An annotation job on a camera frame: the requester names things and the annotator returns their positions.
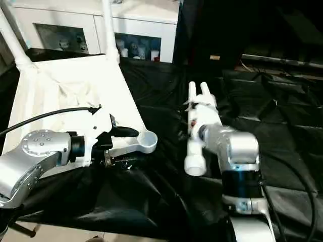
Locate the white plastic table top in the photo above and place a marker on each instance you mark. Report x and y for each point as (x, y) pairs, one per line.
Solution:
(70, 95)

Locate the black plastic mat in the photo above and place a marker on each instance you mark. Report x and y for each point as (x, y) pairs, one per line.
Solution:
(265, 113)

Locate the white glass-door cabinet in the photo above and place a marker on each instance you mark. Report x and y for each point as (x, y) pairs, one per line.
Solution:
(138, 25)

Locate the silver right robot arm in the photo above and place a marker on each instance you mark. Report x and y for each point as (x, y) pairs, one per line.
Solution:
(234, 146)

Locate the grey curtain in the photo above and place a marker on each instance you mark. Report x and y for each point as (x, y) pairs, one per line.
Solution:
(5, 54)

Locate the white printed figurine mug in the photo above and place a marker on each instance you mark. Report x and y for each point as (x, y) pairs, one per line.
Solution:
(81, 44)
(63, 45)

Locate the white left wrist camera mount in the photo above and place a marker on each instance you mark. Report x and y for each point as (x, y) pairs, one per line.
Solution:
(98, 126)

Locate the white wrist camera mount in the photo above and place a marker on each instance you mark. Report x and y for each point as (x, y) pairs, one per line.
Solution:
(98, 126)
(208, 111)

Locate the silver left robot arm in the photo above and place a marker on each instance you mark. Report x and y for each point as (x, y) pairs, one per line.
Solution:
(38, 151)

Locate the small white jar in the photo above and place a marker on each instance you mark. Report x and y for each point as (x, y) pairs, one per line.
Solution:
(125, 52)

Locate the white printed cup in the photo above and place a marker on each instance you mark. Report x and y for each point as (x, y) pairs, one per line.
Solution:
(137, 51)

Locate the yellow label sticker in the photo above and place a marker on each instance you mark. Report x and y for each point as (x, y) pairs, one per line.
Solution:
(215, 57)

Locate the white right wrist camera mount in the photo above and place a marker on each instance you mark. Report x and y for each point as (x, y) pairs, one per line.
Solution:
(208, 111)

